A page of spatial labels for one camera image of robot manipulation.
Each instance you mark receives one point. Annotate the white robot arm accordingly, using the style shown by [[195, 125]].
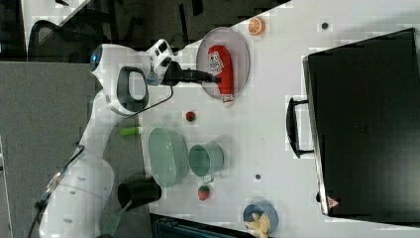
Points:
[[76, 196]]

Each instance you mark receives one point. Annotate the large red strawberry toy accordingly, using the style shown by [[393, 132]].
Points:
[[203, 192]]

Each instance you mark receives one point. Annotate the green perforated colander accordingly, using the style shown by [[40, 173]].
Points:
[[169, 157]]

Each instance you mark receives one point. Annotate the green metal mug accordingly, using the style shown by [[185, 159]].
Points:
[[206, 160]]

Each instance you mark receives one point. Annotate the peeled banana toy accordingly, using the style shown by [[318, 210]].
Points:
[[260, 225]]

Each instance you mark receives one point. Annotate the red ketchup bottle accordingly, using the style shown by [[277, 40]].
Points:
[[220, 64]]

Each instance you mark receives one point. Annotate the blue cup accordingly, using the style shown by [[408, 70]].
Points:
[[260, 207]]

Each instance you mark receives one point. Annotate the green cylinder object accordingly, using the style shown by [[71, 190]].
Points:
[[131, 131]]

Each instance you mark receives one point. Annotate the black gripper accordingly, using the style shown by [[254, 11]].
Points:
[[175, 74]]

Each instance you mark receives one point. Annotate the black oven door handle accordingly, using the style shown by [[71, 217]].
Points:
[[292, 127]]

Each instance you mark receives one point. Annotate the grey oval plate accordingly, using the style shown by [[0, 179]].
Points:
[[238, 50]]

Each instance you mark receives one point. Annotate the blue black storage crate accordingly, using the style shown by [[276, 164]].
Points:
[[170, 227]]

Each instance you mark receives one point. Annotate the black office chair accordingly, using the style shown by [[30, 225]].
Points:
[[51, 43]]

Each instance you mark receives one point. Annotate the orange slice toy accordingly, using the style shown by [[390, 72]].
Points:
[[256, 26]]

